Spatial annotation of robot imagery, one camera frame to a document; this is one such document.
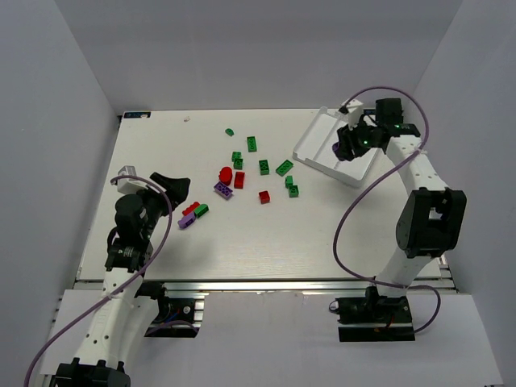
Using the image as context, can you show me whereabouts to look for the red round lego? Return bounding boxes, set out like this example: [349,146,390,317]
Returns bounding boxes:
[218,166,233,186]

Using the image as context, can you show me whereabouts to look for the purple small lego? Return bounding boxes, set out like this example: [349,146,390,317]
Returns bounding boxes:
[177,212,197,230]

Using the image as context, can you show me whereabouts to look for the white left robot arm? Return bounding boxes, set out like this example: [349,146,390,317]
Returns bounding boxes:
[51,173,190,386]

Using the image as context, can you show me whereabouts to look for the blue table label left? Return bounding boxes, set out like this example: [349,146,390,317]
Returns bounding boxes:
[123,111,152,119]

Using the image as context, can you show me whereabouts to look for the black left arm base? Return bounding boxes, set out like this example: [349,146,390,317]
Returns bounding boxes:
[136,282,201,339]

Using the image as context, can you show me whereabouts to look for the purple long lego plate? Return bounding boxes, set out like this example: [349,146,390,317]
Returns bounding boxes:
[214,181,233,200]

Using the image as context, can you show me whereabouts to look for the green long lego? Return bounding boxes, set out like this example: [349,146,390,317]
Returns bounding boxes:
[247,136,257,152]
[275,160,293,177]

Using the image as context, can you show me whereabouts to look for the green lego centre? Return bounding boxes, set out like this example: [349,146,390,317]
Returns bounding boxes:
[259,160,270,176]

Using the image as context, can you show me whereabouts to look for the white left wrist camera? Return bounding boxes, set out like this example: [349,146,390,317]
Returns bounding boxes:
[115,165,146,195]

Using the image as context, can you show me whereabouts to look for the green square lego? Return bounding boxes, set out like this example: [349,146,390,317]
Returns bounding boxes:
[285,175,293,188]
[289,185,299,198]

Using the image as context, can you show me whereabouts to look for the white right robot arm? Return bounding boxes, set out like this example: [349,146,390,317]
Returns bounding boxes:
[332,123,467,299]

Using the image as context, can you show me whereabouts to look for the green lego pair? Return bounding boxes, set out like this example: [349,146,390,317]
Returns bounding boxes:
[231,152,243,170]

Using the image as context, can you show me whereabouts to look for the white divided tray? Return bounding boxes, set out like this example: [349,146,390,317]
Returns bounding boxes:
[293,106,378,188]

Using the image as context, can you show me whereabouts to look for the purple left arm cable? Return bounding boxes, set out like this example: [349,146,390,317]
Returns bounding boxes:
[24,176,199,387]

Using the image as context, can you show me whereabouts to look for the green long lego tilted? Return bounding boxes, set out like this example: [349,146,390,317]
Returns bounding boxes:
[275,160,293,177]

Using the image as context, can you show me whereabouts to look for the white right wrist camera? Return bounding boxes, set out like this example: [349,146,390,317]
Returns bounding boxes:
[339,98,364,128]

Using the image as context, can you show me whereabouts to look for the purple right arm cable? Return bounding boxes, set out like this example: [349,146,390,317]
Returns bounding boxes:
[332,85,443,335]

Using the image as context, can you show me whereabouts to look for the red rectangular lego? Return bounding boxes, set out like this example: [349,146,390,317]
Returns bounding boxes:
[234,172,245,189]

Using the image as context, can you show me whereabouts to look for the green long lego top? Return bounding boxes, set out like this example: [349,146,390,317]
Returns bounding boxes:
[247,136,257,152]

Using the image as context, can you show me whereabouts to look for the small red lego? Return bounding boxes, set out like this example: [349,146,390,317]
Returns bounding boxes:
[182,202,200,216]

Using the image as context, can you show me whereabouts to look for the red square lego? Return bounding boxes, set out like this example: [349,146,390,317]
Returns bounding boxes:
[259,190,271,204]

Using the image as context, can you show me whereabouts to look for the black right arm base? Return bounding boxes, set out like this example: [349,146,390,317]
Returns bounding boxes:
[328,286,415,343]

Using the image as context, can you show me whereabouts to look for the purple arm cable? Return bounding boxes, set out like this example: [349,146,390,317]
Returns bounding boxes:
[24,176,199,387]
[332,85,443,335]

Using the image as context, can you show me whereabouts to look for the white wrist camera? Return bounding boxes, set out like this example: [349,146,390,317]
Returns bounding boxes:
[339,98,364,128]
[115,165,146,195]

